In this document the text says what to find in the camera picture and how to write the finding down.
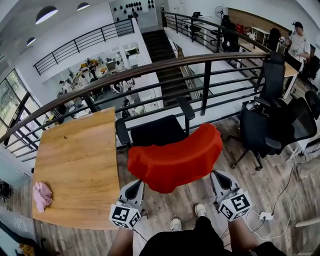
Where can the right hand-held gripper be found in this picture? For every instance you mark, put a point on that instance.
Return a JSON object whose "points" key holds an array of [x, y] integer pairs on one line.
{"points": [[236, 205]]}

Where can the white power strip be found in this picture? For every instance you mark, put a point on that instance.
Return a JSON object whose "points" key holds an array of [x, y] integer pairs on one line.
{"points": [[265, 215]]}

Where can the white table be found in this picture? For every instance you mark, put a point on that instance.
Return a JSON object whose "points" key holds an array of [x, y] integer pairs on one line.
{"points": [[260, 28]]}

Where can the curved wooden-top railing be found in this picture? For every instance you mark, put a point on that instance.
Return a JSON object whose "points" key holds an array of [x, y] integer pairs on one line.
{"points": [[207, 87]]}

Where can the person's black shirt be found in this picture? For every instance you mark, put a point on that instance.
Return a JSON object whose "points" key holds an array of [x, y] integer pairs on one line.
{"points": [[190, 242]]}

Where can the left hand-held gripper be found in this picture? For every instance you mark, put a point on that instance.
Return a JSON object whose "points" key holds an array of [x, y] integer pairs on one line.
{"points": [[122, 215]]}

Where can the long wooden desk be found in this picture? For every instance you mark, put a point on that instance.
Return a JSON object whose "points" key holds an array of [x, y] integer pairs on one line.
{"points": [[291, 70]]}

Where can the large window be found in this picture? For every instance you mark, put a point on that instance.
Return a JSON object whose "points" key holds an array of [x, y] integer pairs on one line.
{"points": [[10, 100]]}

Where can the person's white shoe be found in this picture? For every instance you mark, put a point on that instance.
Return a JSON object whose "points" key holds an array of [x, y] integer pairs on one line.
{"points": [[176, 224], [200, 210]]}

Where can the black high-back office chair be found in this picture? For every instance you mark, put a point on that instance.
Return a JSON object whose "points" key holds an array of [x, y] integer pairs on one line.
{"points": [[255, 130], [273, 75]]}

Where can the dome pendant lamp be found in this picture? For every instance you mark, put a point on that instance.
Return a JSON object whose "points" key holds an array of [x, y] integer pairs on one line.
{"points": [[46, 15], [31, 41], [83, 6]]}

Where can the person's left forearm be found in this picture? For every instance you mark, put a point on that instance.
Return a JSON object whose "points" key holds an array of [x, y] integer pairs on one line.
{"points": [[121, 242]]}

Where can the white wall board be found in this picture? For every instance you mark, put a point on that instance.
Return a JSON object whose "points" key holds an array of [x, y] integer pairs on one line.
{"points": [[145, 15]]}

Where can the red clothes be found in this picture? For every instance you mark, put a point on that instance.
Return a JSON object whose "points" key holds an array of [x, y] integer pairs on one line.
{"points": [[175, 160]]}

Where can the person's left white shoe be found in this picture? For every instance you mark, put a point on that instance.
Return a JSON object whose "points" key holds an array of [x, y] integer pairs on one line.
{"points": [[176, 224]]}

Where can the person's right white shoe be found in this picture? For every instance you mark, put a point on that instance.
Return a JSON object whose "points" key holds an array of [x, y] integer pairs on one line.
{"points": [[200, 210]]}

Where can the person's right forearm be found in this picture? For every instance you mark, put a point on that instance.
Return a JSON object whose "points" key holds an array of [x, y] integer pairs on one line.
{"points": [[241, 237]]}

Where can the pink cloth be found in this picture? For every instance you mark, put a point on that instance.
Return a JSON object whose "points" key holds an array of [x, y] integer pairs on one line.
{"points": [[42, 196]]}

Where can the standing fan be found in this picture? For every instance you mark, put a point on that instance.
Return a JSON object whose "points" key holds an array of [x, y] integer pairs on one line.
{"points": [[221, 12]]}

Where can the red box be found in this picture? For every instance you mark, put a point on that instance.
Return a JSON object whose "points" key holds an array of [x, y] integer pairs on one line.
{"points": [[240, 28]]}

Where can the black stair railing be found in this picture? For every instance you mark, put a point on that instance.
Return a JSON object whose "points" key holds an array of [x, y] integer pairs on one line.
{"points": [[192, 32]]}

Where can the dark staircase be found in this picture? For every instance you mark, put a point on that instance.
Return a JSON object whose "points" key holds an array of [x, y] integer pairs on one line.
{"points": [[165, 62]]}

